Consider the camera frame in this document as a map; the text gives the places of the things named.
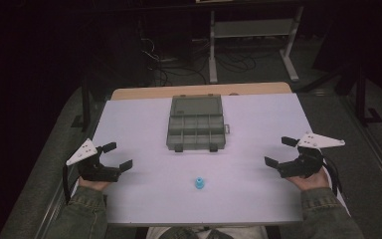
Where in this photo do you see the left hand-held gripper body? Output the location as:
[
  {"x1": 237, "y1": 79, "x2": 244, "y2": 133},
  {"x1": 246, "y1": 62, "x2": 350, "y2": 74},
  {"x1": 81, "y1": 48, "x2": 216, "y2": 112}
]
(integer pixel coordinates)
[{"x1": 66, "y1": 137, "x2": 122, "y2": 183}]

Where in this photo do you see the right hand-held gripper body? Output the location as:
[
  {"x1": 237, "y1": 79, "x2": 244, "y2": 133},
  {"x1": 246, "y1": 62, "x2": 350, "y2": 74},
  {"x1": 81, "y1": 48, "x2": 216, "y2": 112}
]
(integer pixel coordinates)
[{"x1": 278, "y1": 131, "x2": 346, "y2": 179}]

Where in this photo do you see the grey compartment storage box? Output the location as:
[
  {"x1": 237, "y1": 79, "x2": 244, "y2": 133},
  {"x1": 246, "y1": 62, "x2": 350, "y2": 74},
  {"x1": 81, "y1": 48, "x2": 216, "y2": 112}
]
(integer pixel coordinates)
[{"x1": 166, "y1": 94, "x2": 231, "y2": 153}]

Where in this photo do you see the person's left hand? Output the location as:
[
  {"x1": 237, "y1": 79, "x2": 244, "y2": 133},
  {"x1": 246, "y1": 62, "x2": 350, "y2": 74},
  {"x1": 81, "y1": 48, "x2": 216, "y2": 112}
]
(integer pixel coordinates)
[{"x1": 78, "y1": 176, "x2": 111, "y2": 192}]

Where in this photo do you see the person's right hand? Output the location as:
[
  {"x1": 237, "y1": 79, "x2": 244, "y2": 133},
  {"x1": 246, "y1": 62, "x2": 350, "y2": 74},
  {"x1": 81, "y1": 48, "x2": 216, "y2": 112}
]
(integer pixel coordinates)
[{"x1": 286, "y1": 167, "x2": 331, "y2": 192}]

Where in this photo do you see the white table mat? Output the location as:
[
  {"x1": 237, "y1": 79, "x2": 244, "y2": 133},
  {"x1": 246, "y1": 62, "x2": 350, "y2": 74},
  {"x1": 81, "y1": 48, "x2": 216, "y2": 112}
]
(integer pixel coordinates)
[{"x1": 69, "y1": 93, "x2": 351, "y2": 227}]

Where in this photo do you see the black metal stand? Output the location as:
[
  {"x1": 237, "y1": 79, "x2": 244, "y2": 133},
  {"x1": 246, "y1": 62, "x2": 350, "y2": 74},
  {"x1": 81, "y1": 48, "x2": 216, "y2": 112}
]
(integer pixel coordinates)
[
  {"x1": 71, "y1": 74, "x2": 93, "y2": 132},
  {"x1": 353, "y1": 64, "x2": 382, "y2": 127}
]

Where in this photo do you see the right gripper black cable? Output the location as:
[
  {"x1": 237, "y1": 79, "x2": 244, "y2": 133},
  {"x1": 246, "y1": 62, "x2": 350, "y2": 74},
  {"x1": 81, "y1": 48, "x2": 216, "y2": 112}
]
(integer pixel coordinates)
[{"x1": 321, "y1": 155, "x2": 343, "y2": 197}]

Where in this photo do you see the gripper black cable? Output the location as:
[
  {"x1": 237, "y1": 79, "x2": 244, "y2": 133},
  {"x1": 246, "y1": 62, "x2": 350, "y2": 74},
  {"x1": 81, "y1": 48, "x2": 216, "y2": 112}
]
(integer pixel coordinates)
[
  {"x1": 62, "y1": 164, "x2": 73, "y2": 204},
  {"x1": 321, "y1": 155, "x2": 343, "y2": 197}
]

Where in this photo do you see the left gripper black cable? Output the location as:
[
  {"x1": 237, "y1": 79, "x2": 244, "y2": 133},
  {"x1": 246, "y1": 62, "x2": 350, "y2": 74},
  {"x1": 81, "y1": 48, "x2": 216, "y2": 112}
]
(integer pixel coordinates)
[{"x1": 62, "y1": 164, "x2": 73, "y2": 204}]

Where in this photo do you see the tangle of floor cables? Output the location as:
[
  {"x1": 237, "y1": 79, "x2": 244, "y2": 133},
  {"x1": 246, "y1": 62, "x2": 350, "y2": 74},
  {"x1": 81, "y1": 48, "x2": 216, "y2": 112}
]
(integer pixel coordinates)
[{"x1": 140, "y1": 36, "x2": 258, "y2": 88}]

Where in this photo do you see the grey metal desk frame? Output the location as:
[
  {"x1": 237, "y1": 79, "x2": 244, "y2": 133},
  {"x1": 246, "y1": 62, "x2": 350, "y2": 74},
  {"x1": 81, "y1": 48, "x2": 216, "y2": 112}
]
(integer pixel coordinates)
[{"x1": 208, "y1": 6, "x2": 304, "y2": 84}]

